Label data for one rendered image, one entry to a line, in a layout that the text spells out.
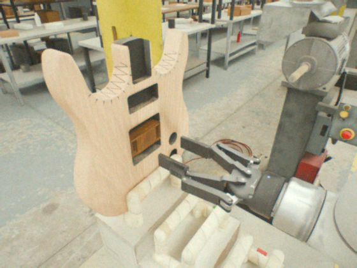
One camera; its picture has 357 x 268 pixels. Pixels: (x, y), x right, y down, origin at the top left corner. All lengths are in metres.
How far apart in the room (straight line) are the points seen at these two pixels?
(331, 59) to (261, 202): 1.01
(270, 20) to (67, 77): 0.84
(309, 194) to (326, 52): 0.99
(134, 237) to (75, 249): 1.41
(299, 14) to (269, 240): 0.78
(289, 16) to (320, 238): 0.81
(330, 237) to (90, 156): 0.40
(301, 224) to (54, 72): 0.42
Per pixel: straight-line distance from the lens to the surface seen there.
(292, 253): 0.88
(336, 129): 1.43
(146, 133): 0.56
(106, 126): 0.47
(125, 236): 0.65
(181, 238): 0.73
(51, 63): 0.40
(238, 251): 0.69
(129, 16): 1.49
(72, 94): 0.41
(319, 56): 1.35
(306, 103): 1.60
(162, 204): 0.70
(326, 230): 0.41
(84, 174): 0.50
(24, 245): 2.21
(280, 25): 1.07
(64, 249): 2.07
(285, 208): 0.42
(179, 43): 0.59
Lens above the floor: 1.64
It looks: 34 degrees down
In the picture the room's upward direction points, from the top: straight up
